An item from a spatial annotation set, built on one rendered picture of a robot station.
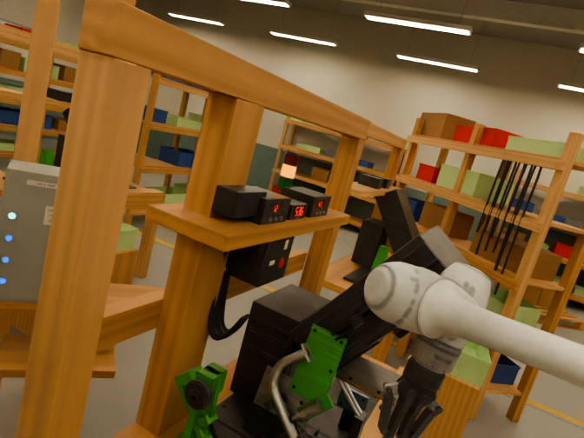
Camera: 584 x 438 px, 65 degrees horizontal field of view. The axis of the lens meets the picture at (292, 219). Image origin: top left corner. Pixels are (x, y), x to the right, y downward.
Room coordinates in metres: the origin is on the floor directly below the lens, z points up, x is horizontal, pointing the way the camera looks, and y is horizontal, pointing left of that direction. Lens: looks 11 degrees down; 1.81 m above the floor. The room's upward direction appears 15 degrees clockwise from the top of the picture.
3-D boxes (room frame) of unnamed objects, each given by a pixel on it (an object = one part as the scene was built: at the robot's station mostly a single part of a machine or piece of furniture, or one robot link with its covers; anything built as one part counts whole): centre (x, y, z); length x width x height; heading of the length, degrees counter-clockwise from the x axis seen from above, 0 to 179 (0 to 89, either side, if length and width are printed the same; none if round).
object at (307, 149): (10.37, -0.64, 1.12); 3.22 x 0.55 x 2.23; 67
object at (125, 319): (1.52, 0.17, 1.23); 1.30 x 0.05 x 0.09; 157
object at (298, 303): (1.52, -0.09, 1.07); 0.30 x 0.18 x 0.34; 157
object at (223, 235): (1.47, 0.07, 1.52); 0.90 x 0.25 x 0.04; 157
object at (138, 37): (1.49, 0.10, 1.89); 1.50 x 0.09 x 0.09; 157
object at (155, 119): (7.04, 1.86, 1.14); 2.45 x 0.55 x 2.28; 157
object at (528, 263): (4.47, -1.62, 1.19); 2.30 x 0.55 x 2.39; 18
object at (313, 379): (1.28, -0.20, 1.17); 0.13 x 0.12 x 0.20; 157
